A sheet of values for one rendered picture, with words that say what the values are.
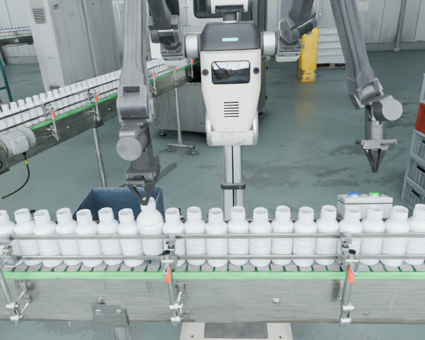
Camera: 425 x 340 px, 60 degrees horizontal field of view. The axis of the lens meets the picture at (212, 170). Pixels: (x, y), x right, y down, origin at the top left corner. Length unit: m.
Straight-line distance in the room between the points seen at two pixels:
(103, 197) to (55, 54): 5.28
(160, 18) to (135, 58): 0.41
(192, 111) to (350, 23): 3.89
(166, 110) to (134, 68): 4.11
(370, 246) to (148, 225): 0.58
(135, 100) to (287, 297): 0.66
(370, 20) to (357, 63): 12.46
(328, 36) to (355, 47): 9.16
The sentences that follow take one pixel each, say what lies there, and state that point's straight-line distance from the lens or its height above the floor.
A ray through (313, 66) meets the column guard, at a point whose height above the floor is 0.32.
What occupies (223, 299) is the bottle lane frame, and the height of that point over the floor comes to 0.91.
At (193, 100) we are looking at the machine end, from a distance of 4.79.
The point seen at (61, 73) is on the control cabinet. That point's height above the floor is 0.69.
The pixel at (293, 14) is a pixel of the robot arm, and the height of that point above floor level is 1.62.
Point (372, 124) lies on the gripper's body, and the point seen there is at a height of 1.32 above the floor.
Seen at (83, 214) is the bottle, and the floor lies 1.15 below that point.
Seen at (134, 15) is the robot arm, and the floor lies 1.65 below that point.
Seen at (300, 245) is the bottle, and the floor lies 1.07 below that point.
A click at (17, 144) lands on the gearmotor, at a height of 1.00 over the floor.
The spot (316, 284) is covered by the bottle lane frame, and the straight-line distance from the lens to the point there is 1.08.
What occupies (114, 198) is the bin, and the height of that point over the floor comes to 0.90.
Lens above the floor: 1.67
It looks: 24 degrees down
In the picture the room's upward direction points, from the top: 3 degrees counter-clockwise
